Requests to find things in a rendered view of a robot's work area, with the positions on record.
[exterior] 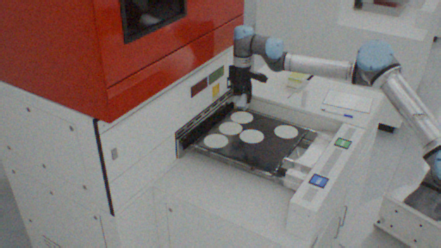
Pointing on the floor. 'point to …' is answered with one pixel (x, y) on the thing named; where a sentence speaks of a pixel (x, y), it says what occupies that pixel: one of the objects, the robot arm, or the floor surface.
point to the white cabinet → (179, 232)
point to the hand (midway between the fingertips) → (245, 107)
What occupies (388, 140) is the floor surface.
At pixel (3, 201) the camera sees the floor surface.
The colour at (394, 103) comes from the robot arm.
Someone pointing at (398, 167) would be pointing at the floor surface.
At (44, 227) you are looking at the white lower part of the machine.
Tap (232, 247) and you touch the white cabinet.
